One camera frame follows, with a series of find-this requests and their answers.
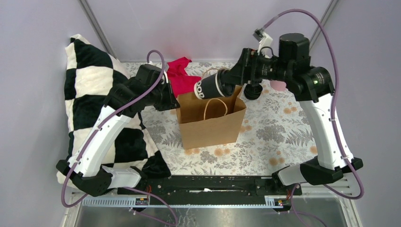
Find black white checkered pillow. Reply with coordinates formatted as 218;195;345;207
57;34;171;189

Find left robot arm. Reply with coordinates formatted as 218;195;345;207
56;63;179;197

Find stack of black lids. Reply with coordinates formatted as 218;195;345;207
244;84;263;100

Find red cloth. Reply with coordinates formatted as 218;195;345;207
167;57;201;98

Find brown paper bag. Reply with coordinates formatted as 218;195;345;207
177;86;246;149

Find black plastic cup lid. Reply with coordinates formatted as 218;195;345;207
215;70;235;97

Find black paper coffee cup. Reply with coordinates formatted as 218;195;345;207
194;74;225;99

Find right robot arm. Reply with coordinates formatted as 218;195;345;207
217;33;363;195

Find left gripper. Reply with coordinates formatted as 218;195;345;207
146;79;181;111

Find pink straw holder cup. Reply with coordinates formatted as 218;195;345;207
270;80;287;92

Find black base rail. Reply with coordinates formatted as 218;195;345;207
136;175;302;207

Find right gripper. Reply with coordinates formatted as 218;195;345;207
220;48;291;86

